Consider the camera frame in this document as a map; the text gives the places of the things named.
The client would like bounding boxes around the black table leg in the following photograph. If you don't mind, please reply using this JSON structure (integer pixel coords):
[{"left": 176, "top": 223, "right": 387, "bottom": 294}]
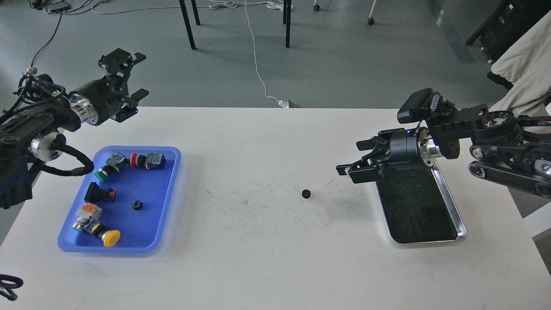
[
  {"left": 178, "top": 0, "right": 201, "bottom": 50},
  {"left": 283, "top": 0, "right": 292, "bottom": 48}
]

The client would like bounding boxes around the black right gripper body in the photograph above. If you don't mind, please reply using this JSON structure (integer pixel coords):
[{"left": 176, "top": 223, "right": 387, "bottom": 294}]
[{"left": 386, "top": 127, "right": 443, "bottom": 168}]

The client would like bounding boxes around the blue plastic tray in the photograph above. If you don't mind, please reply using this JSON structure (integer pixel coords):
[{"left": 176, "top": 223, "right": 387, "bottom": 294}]
[{"left": 57, "top": 146, "right": 181, "bottom": 254}]

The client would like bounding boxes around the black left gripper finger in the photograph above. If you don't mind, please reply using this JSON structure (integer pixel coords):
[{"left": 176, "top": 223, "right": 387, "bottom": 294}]
[
  {"left": 113, "top": 88, "right": 149, "bottom": 122},
  {"left": 98, "top": 48, "right": 146, "bottom": 87}
]

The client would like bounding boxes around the black push button switch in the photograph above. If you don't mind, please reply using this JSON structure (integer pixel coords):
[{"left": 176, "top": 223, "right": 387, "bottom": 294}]
[{"left": 84, "top": 182, "right": 118, "bottom": 204}]

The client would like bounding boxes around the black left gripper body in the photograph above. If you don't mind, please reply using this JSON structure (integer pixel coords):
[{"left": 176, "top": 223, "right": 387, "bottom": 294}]
[{"left": 69, "top": 77, "right": 128, "bottom": 126}]

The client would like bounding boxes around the black floor cable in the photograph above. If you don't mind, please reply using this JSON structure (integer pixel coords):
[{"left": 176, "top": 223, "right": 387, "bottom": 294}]
[{"left": 26, "top": 0, "right": 99, "bottom": 74}]

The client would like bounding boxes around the black table leg right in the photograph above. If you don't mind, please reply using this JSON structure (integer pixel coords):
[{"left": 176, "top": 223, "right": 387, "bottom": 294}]
[{"left": 283, "top": 0, "right": 292, "bottom": 48}]

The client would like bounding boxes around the beige cloth cover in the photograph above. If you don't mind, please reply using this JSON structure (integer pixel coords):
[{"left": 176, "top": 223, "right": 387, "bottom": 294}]
[{"left": 490, "top": 12, "right": 551, "bottom": 116}]

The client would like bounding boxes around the small black gear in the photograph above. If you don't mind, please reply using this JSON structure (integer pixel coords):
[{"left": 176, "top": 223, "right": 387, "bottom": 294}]
[
  {"left": 301, "top": 189, "right": 311, "bottom": 199},
  {"left": 132, "top": 200, "right": 143, "bottom": 211}
]

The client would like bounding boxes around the silver metal tray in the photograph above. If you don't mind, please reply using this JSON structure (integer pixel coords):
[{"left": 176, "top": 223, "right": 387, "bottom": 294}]
[{"left": 375, "top": 163, "right": 467, "bottom": 247}]

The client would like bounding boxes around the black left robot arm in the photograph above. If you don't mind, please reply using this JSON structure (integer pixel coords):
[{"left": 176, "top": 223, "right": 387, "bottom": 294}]
[{"left": 0, "top": 49, "right": 149, "bottom": 209}]

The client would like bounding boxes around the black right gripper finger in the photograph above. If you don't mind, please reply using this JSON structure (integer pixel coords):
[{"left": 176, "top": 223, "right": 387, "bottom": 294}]
[
  {"left": 356, "top": 131, "right": 394, "bottom": 151},
  {"left": 336, "top": 153, "right": 389, "bottom": 184}
]

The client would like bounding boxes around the white floor cable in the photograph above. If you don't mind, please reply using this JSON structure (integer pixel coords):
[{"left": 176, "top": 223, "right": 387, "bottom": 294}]
[{"left": 207, "top": 0, "right": 294, "bottom": 106}]

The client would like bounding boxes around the yellow push button switch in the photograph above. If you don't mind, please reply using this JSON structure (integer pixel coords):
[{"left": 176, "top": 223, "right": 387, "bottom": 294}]
[{"left": 71, "top": 202, "right": 121, "bottom": 248}]

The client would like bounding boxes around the black table leg left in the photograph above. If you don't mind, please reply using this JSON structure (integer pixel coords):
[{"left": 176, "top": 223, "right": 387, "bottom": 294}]
[{"left": 178, "top": 0, "right": 201, "bottom": 50}]

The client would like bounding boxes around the red push button switch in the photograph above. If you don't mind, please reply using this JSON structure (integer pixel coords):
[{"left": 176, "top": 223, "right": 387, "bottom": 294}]
[{"left": 129, "top": 153, "right": 166, "bottom": 170}]

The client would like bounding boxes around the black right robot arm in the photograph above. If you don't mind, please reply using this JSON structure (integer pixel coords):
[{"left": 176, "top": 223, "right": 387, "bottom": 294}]
[{"left": 336, "top": 88, "right": 551, "bottom": 198}]

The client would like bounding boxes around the green push button switch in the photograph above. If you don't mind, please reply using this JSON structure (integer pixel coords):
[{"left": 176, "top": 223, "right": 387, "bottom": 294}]
[{"left": 93, "top": 152, "right": 129, "bottom": 181}]

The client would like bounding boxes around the white power adapter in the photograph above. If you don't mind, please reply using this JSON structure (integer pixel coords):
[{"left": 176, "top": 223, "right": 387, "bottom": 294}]
[{"left": 278, "top": 100, "right": 298, "bottom": 109}]

